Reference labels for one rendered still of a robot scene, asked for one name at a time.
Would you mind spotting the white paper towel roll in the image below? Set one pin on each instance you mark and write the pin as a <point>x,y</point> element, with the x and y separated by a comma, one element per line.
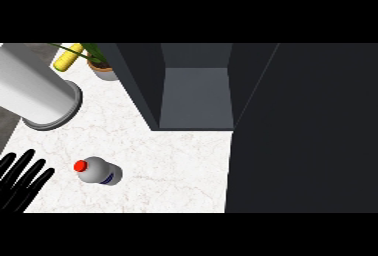
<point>34,90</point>

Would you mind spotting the white bottle with red cap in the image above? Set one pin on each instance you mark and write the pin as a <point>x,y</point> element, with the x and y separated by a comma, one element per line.
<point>101,172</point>

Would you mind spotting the potted green plant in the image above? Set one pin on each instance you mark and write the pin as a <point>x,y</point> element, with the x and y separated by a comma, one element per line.
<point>101,65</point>

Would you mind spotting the yellow corn cob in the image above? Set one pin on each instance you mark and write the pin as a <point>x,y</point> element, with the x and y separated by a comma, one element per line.
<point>68,58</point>

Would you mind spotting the dark grey cabinet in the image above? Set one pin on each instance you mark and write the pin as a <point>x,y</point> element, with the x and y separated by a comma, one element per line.
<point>192,96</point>

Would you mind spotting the dark grey cabinet door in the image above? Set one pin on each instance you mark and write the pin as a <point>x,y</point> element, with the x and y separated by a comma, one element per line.
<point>305,140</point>

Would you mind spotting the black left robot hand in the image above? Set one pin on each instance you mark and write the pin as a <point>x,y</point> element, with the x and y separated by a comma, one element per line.
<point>20,186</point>

